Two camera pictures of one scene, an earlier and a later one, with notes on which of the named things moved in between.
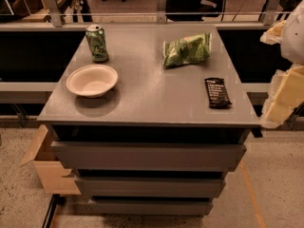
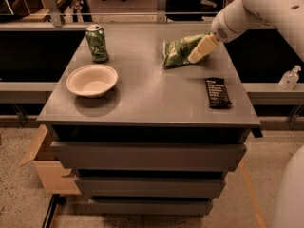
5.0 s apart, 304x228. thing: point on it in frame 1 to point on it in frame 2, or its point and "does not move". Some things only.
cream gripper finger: (286, 95) to (229, 23)
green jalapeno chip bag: (187, 49) does not move
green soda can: (97, 41) does not move
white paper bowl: (91, 81) does not move
